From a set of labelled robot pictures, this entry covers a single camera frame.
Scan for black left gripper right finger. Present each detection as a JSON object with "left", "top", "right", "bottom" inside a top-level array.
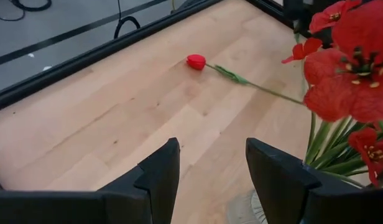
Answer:
[{"left": 245, "top": 138, "right": 360, "bottom": 224}]

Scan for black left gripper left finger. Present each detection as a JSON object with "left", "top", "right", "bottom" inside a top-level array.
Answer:
[{"left": 98, "top": 138, "right": 181, "bottom": 224}]

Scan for red artificial tulip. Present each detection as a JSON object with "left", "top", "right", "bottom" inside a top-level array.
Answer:
[{"left": 186, "top": 54, "right": 304, "bottom": 105}]

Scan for red artificial flower bunch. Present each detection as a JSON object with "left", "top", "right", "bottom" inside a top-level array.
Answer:
[{"left": 281, "top": 0, "right": 383, "bottom": 124}]

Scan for clear ribbed glass vase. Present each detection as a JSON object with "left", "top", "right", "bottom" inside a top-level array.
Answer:
[{"left": 250, "top": 190, "right": 270, "bottom": 224}]

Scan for black aluminium table frame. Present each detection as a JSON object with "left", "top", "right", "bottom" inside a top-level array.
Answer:
[{"left": 0, "top": 0, "right": 307, "bottom": 114}]

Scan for black coiled floor cable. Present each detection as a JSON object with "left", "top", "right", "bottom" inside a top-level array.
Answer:
[{"left": 113, "top": 0, "right": 142, "bottom": 40}]

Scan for black cable ring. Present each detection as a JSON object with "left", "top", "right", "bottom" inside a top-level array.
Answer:
[{"left": 9, "top": 0, "right": 53, "bottom": 12}]

